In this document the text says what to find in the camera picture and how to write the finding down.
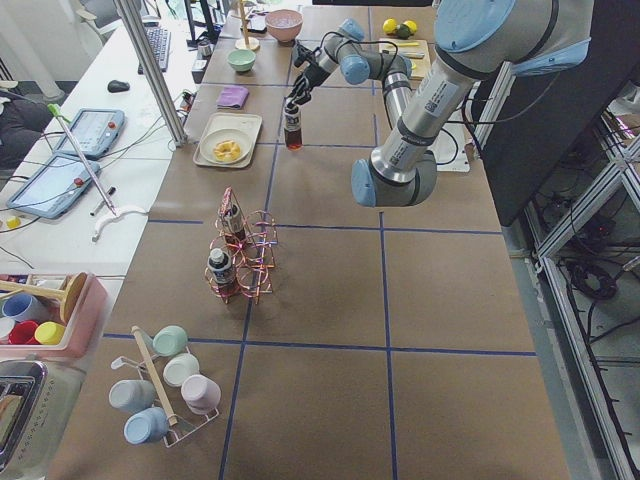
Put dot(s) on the copper wire bottle rack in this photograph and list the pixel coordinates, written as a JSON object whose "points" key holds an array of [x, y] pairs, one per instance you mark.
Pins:
{"points": [[255, 262]]}

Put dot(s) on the blue cup in bin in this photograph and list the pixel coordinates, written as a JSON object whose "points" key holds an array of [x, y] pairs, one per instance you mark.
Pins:
{"points": [[22, 307]]}

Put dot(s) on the yellow cup in bin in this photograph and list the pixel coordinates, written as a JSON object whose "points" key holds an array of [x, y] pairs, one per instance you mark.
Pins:
{"points": [[49, 333]]}

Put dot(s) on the purple folded cloth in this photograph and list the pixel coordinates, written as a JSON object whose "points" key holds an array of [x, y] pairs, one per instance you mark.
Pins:
{"points": [[232, 97]]}

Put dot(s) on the rear tea bottle in rack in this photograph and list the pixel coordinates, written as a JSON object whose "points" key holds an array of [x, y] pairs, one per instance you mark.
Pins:
{"points": [[233, 226]]}

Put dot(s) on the blue mug on rack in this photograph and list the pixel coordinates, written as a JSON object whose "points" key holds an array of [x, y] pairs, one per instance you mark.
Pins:
{"points": [[147, 426]]}

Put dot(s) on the wooden cutting board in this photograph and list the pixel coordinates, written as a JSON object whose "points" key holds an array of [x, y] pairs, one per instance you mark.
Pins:
{"points": [[416, 51]]}

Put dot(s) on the yellow lemon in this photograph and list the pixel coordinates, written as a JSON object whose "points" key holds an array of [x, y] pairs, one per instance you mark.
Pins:
{"points": [[390, 26], [411, 26]]}

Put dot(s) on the front tea bottle in rack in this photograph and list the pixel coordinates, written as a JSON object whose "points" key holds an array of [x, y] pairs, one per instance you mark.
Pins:
{"points": [[223, 270]]}

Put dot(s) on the pink mug on rack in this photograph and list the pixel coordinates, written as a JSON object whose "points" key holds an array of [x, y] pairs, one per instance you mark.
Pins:
{"points": [[201, 394]]}

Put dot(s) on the glazed twisted donut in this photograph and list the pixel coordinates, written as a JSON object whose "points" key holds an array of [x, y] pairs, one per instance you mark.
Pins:
{"points": [[227, 151]]}

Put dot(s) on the wooden mug tree in bin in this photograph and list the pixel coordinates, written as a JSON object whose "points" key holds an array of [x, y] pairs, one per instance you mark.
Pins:
{"points": [[67, 297]]}

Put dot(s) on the tea bottle dark liquid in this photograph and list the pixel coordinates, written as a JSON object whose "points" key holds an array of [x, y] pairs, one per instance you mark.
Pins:
{"points": [[292, 127]]}

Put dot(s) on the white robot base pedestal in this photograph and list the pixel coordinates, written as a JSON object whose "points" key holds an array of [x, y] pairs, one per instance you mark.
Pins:
{"points": [[449, 149]]}

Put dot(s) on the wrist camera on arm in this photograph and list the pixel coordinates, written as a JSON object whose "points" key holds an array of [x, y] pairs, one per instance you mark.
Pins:
{"points": [[302, 55]]}

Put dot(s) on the silver toaster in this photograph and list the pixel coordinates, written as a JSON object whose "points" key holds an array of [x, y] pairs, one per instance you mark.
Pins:
{"points": [[37, 399]]}

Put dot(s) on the white wire mug rack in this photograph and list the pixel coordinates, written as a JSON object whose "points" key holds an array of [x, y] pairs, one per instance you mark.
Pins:
{"points": [[148, 365]]}

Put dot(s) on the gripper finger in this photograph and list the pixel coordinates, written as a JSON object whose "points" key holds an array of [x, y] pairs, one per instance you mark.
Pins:
{"points": [[292, 100], [303, 97]]}

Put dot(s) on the white mug on rack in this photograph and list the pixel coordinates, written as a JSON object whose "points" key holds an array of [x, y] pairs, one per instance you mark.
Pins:
{"points": [[179, 368]]}

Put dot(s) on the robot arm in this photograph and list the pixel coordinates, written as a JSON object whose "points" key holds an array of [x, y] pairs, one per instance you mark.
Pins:
{"points": [[472, 40]]}

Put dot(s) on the metal reacher grabber tool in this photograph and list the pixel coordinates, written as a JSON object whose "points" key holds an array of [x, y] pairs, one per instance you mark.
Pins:
{"points": [[115, 213]]}

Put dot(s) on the beige serving tray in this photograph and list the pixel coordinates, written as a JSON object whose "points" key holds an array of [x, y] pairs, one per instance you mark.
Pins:
{"points": [[248, 123]]}

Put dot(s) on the green ceramic bowl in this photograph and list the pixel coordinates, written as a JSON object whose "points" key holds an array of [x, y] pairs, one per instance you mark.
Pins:
{"points": [[241, 60]]}

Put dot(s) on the teach pendant tablet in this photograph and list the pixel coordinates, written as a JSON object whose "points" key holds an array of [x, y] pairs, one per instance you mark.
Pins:
{"points": [[96, 130], [53, 189]]}

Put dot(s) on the tea bottle in rack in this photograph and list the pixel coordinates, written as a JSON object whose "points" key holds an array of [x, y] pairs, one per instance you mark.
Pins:
{"points": [[223, 270], [233, 226]]}

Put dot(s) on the small yellow cup on desk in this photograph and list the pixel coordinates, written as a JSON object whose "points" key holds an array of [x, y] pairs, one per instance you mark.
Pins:
{"points": [[13, 222]]}

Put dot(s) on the wooden stand with round base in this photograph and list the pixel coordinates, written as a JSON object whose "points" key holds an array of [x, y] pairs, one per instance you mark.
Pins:
{"points": [[247, 42]]}

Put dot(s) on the black computer mouse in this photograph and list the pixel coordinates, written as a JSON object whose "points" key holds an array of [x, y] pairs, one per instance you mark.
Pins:
{"points": [[116, 86]]}

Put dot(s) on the far teach pendant tablet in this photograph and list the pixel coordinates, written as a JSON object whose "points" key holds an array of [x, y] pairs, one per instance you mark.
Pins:
{"points": [[96, 130]]}

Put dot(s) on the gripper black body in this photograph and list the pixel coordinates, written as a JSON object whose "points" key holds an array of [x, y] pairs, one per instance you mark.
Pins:
{"points": [[310, 76]]}

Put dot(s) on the yellow lemon right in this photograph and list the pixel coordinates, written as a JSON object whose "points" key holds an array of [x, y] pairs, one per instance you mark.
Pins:
{"points": [[411, 26]]}

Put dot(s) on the red cup in bin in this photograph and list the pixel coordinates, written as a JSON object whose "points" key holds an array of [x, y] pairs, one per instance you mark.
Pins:
{"points": [[23, 333]]}

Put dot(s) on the green lime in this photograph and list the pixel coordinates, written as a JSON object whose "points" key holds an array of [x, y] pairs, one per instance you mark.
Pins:
{"points": [[403, 32]]}

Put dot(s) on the green mug on rack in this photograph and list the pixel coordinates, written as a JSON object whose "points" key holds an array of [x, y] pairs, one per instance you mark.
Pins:
{"points": [[170, 340]]}

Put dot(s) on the beige round plate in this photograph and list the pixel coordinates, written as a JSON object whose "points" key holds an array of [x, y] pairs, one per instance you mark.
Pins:
{"points": [[209, 141]]}

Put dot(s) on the near teach pendant tablet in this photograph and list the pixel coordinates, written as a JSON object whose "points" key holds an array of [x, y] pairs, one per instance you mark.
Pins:
{"points": [[53, 189]]}

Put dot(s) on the pink bowl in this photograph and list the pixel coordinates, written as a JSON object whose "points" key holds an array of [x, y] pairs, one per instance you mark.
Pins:
{"points": [[284, 25]]}

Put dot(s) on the black keyboard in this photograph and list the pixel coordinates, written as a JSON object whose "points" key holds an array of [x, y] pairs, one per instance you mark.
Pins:
{"points": [[159, 40]]}

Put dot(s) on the pink storage bin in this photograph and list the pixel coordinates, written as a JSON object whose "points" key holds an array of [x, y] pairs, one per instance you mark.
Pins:
{"points": [[79, 329]]}

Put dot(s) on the black marker pen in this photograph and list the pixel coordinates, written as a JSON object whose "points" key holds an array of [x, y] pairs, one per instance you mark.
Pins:
{"points": [[102, 202]]}

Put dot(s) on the yellow lemon left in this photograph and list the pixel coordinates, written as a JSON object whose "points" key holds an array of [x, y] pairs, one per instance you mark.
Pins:
{"points": [[390, 26]]}

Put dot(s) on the small metal cup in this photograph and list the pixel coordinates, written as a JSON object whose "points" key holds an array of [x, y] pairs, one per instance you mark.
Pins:
{"points": [[204, 49]]}

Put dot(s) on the aluminium frame post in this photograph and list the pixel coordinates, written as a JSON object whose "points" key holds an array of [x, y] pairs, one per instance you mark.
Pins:
{"points": [[132, 21]]}

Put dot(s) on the grey-blue mug on rack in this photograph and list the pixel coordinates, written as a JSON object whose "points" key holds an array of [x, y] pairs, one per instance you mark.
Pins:
{"points": [[132, 396]]}

